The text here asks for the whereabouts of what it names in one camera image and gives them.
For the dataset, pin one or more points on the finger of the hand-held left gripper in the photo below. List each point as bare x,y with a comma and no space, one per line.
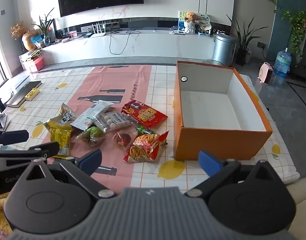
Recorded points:
12,136
30,152

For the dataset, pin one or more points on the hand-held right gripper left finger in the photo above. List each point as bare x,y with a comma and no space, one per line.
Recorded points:
91,158

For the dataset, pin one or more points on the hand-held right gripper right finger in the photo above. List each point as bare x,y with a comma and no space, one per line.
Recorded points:
209,162

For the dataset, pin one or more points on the orange cardboard box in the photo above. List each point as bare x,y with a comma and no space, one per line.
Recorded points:
218,142

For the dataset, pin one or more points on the clear packet with green leaves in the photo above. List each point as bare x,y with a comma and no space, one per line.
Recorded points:
91,135

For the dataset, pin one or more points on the yellow snack packet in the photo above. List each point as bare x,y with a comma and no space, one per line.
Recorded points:
59,135

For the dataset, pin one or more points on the small clear brown snack packet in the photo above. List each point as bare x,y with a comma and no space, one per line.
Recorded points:
122,140

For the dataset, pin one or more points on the silver white pouch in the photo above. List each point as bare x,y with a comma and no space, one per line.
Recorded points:
89,117

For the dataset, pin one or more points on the clear packet of white balls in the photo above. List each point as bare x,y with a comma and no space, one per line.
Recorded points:
115,122

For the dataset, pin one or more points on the red packet of orange sticks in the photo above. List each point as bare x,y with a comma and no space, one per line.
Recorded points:
145,147

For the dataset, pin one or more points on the green candy packet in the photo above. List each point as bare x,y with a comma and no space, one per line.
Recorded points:
143,130

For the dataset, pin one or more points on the red biscuit packet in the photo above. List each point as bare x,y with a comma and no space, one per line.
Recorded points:
143,115

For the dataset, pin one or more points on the yellow flat object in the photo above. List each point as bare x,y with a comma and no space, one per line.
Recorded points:
31,94

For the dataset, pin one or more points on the black book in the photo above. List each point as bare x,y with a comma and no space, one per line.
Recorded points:
27,88

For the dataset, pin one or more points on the white cardboard box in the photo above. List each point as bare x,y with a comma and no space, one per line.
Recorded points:
24,58

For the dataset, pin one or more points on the orange gourd vase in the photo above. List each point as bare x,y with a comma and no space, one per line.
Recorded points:
27,41

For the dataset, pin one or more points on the beige sofa seat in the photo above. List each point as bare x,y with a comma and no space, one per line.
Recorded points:
302,195

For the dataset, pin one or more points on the dried flower bunch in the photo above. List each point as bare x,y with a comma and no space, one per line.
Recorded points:
17,30

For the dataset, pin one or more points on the pink fan heater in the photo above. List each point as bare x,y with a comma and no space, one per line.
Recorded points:
266,72

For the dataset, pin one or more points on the potted long-leaf plant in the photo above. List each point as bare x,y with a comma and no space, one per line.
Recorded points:
241,56

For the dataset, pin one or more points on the silver trash bin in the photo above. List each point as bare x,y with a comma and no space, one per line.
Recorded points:
224,51

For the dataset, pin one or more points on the green orchid plant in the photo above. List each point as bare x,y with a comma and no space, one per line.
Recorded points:
44,25

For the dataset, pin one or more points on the pink tissue box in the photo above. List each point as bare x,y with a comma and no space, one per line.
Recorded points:
72,34

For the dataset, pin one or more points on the blue water bottle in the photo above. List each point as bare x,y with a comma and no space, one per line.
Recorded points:
282,62

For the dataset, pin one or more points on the white router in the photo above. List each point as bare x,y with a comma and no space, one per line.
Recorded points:
99,31

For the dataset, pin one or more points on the white television cabinet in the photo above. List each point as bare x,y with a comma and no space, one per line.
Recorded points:
155,46

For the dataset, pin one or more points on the dark cabinet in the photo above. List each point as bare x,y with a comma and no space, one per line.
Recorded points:
305,65

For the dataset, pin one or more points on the decorated plate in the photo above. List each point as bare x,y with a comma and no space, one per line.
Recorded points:
204,20

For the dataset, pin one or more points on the green printed card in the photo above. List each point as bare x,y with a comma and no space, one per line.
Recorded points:
182,15

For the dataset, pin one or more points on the white cabinet doors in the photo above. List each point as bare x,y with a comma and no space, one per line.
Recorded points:
218,0

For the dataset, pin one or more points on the trailing pothos plant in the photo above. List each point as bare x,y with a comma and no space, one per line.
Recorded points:
299,23

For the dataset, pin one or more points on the wall socket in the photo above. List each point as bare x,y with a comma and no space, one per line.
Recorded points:
262,45

